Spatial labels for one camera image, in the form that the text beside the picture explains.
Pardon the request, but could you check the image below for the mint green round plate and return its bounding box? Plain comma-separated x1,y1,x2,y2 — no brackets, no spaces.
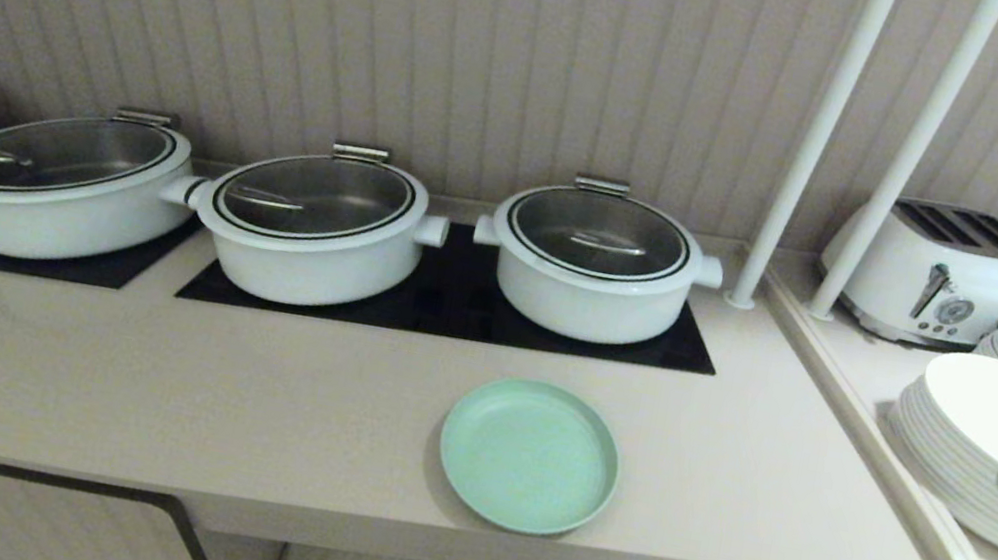
427,367,632,548

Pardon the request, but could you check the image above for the white vertical pole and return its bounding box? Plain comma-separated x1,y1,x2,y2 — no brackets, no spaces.
805,0,998,342
724,0,902,328

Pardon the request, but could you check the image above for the white four-slot toaster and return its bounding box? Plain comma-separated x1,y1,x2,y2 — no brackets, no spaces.
806,185,998,360

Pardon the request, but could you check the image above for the white pot with side handles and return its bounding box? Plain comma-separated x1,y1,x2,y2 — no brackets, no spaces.
459,172,735,364
145,127,460,330
0,98,216,288

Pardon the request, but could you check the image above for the glass pot lid metal handle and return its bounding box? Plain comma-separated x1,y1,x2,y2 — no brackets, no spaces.
209,123,424,259
0,85,185,219
499,164,702,293

